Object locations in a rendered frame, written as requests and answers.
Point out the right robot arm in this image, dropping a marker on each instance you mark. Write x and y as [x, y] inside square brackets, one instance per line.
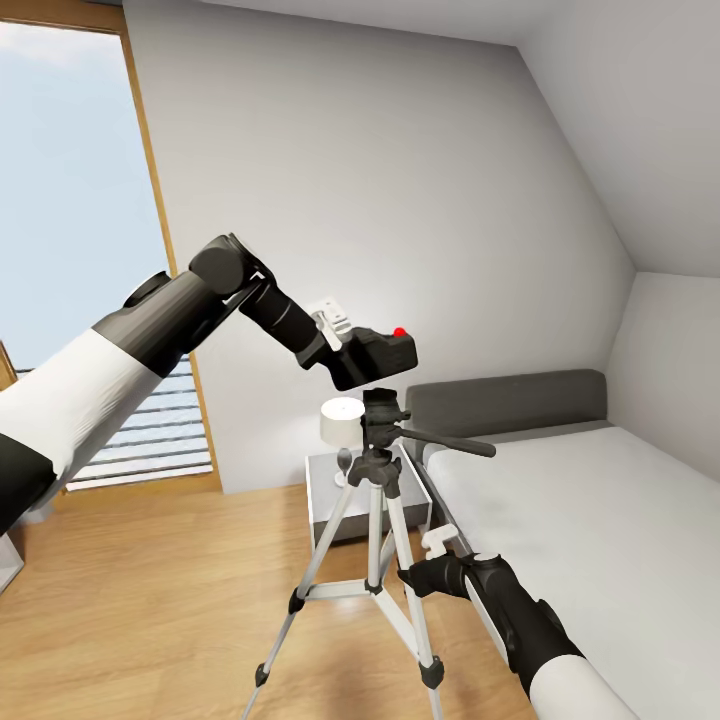
[559, 681]

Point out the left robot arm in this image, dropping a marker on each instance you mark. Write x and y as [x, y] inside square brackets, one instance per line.
[58, 417]

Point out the bed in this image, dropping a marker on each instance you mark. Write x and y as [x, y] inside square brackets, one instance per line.
[621, 539]

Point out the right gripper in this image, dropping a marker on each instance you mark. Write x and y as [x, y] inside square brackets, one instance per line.
[429, 576]

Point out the table lamp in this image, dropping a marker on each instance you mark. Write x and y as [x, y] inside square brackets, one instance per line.
[344, 434]

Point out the digital camera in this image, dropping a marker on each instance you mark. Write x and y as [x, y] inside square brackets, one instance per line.
[371, 356]

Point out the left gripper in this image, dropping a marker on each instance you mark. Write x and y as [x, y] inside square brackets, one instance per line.
[298, 332]

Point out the camera tripod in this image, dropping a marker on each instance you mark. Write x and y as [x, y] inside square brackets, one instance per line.
[382, 427]

